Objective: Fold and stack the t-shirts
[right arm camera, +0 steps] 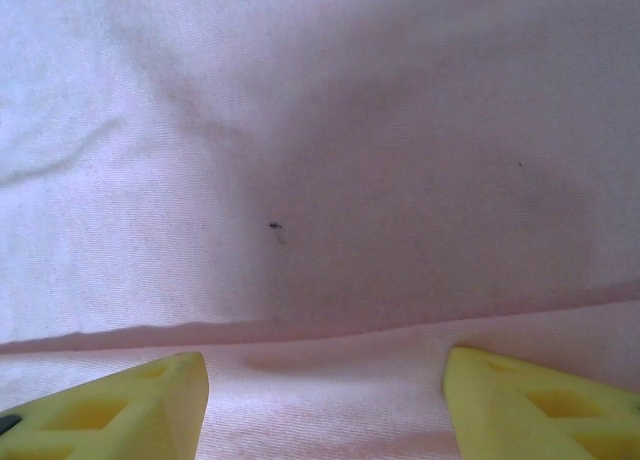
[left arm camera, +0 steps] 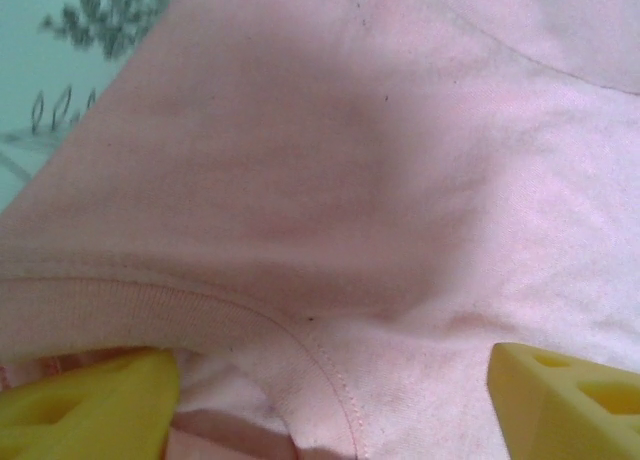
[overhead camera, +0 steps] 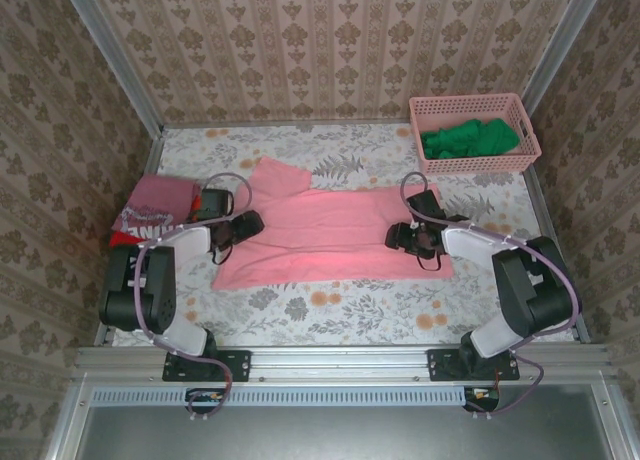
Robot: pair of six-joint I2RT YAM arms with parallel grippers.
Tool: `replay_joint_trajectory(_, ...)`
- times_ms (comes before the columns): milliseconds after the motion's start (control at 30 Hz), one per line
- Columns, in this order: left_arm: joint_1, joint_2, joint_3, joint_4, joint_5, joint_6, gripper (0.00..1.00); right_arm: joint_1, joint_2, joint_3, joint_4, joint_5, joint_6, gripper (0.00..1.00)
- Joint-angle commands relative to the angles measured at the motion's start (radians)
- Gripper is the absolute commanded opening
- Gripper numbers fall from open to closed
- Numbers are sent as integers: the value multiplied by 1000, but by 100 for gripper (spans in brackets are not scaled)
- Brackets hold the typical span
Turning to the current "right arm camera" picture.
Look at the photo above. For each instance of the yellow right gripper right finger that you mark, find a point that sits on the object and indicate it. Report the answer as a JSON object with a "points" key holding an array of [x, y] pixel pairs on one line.
{"points": [[540, 410]]}

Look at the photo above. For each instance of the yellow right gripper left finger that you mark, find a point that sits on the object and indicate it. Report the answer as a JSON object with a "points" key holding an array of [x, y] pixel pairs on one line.
{"points": [[100, 415]]}

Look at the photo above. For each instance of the pink t-shirt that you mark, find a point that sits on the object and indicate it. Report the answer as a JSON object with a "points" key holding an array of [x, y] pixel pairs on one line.
{"points": [[320, 155]]}

